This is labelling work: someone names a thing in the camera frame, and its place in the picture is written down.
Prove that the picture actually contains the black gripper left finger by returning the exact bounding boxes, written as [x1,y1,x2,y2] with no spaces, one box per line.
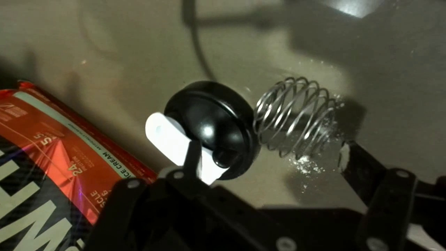
[183,139,205,180]

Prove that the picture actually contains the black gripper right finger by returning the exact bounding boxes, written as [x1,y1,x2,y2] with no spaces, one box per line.
[339,141,390,220]

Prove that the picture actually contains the silver wire whisk ball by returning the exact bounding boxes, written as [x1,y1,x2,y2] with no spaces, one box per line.
[252,75,339,159]

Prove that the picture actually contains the black shaker lid white flap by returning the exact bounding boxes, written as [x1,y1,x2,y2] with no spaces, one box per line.
[143,79,262,187]

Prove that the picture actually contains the black red whey protein bag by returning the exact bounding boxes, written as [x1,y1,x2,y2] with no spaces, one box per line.
[0,79,159,251]

